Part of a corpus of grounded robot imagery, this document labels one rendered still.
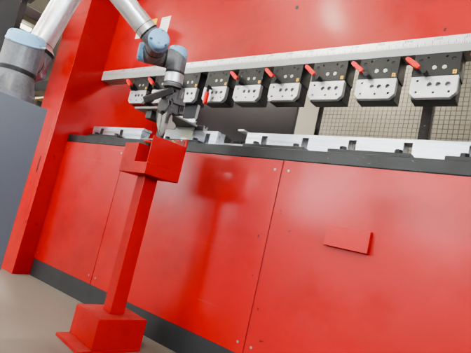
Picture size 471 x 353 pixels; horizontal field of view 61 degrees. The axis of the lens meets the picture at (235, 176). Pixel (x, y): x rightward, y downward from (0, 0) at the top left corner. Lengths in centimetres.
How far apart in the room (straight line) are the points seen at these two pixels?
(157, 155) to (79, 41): 140
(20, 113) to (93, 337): 80
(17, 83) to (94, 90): 141
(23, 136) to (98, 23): 160
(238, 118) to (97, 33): 106
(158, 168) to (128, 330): 61
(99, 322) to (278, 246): 69
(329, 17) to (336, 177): 74
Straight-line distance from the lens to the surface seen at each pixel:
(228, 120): 266
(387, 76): 163
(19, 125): 142
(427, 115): 236
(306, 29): 190
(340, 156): 145
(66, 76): 277
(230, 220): 163
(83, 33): 283
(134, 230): 163
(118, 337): 164
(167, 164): 160
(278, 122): 243
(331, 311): 140
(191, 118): 213
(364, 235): 135
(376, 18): 178
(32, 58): 149
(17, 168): 142
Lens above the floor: 54
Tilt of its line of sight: 7 degrees up
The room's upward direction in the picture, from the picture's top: 13 degrees clockwise
